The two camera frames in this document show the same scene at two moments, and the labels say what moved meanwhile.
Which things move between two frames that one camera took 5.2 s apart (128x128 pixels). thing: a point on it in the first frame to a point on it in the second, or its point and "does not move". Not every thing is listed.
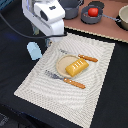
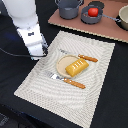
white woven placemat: (76, 103) does not move
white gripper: (48, 15) to (34, 41)
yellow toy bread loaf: (77, 67) does not move
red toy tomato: (93, 11) does not move
